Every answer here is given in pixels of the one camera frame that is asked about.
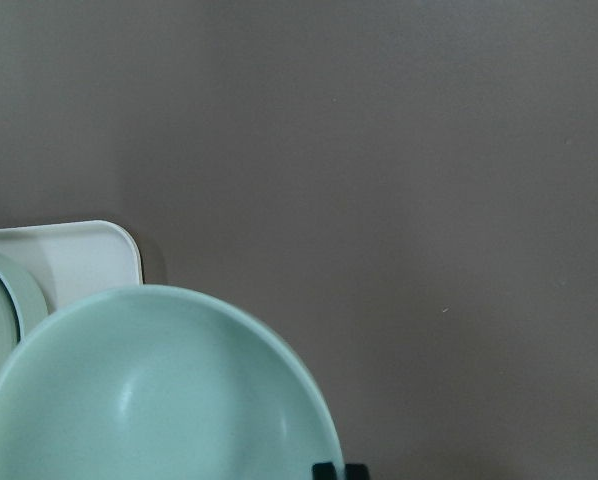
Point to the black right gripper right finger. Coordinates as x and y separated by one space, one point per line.
356 471

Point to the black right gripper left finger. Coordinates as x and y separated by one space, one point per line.
324 471

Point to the white rabbit tray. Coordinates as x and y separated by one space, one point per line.
74 260

